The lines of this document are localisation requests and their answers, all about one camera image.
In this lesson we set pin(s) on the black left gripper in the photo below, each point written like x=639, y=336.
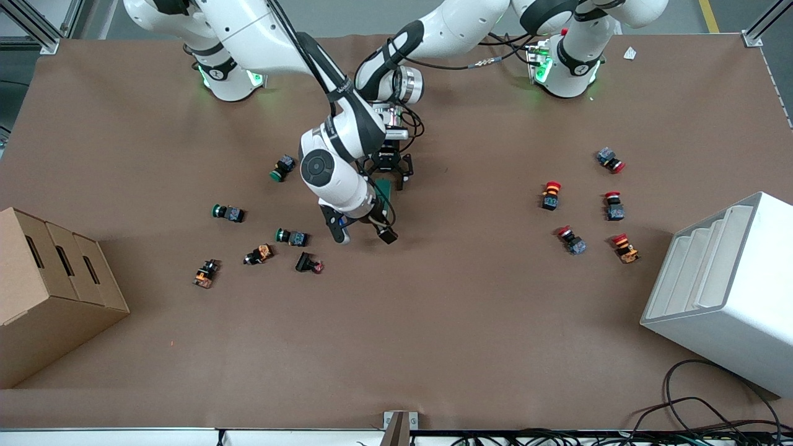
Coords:
x=388, y=160

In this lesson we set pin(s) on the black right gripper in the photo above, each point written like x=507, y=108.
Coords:
x=380, y=227

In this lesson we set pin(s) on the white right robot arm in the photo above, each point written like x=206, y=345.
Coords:
x=328, y=173

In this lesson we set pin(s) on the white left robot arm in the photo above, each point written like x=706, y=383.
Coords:
x=452, y=25

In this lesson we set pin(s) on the black block small red button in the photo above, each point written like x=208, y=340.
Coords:
x=305, y=262

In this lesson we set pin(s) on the green push button grey block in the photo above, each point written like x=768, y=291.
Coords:
x=296, y=238
x=232, y=214
x=285, y=165

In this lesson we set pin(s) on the black button orange block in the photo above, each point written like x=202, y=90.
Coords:
x=261, y=253
x=204, y=275

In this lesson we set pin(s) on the red mushroom button black block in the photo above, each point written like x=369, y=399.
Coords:
x=551, y=199

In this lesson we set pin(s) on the red push button grey block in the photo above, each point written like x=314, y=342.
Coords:
x=607, y=157
x=576, y=245
x=614, y=212

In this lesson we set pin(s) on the red mushroom button orange block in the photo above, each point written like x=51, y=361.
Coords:
x=627, y=251

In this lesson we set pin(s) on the white paper scrap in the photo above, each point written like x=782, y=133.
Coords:
x=630, y=53

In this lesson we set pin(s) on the brown cardboard box with slots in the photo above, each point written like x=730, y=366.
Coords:
x=49, y=310

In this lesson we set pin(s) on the white stepped plastic rack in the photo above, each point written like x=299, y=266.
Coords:
x=737, y=322

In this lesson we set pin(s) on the grey metal table bracket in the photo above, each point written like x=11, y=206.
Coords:
x=399, y=427

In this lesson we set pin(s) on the aluminium frame profile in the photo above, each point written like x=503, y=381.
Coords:
x=37, y=34

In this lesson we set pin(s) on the aluminium frame corner post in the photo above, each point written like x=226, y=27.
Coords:
x=759, y=28

